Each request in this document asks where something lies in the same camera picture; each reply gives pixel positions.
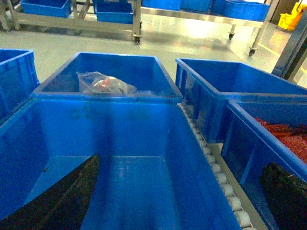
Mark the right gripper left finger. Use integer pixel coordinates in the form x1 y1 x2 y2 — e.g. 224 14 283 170
0 155 100 230

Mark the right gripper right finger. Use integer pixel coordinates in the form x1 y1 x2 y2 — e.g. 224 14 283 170
260 162 307 230

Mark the blue bin with red parts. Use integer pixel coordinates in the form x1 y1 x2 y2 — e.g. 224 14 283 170
221 100 307 230

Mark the white roller track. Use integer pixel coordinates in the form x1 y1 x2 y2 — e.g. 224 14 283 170
178 103 255 230

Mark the blue receiving bin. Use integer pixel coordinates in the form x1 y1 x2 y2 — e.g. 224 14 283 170
0 99 240 230

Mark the clear plastic bag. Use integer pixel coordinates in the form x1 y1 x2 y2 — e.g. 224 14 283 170
76 71 137 95

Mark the blue bin with plastic bag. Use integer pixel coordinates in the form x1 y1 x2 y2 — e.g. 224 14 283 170
33 52 182 104

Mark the empty blue bin right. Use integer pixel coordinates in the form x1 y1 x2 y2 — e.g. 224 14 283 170
175 58 307 143

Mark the blue bin far left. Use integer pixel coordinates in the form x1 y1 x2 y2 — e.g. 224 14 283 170
0 48 40 121

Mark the yellow mop bucket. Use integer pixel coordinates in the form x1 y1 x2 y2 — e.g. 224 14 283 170
278 2 307 31

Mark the far wheeled steel rack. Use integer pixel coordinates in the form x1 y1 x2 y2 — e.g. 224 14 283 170
0 0 276 57

